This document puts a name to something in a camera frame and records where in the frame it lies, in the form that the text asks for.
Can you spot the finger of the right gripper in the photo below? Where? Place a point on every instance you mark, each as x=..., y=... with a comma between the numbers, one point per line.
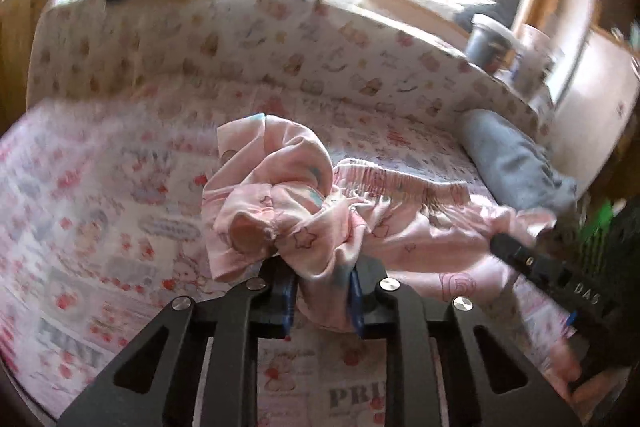
x=520, y=254

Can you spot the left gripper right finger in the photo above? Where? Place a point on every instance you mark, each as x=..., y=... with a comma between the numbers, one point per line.
x=445, y=362

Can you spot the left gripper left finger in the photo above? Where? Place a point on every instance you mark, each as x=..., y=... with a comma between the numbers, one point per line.
x=193, y=360

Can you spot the pink cartoon print pants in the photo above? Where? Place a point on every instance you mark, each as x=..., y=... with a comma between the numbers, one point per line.
x=277, y=192

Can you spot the right hand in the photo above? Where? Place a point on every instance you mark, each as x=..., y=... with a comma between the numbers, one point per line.
x=565, y=370

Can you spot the green checkered box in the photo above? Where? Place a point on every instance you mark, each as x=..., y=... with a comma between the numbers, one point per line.
x=609, y=249

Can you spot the grey folded sweatpants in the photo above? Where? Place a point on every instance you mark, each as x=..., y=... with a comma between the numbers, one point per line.
x=516, y=171

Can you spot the pink print bed sheet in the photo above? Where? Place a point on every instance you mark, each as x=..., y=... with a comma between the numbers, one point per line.
x=100, y=211

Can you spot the white cabinet door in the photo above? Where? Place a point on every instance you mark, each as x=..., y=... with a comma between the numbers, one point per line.
x=594, y=110

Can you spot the white plastic cup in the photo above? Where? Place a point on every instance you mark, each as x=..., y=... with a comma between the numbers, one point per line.
x=533, y=61

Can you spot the bear print bed bumper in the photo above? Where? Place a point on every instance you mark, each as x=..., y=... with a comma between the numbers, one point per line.
x=316, y=47

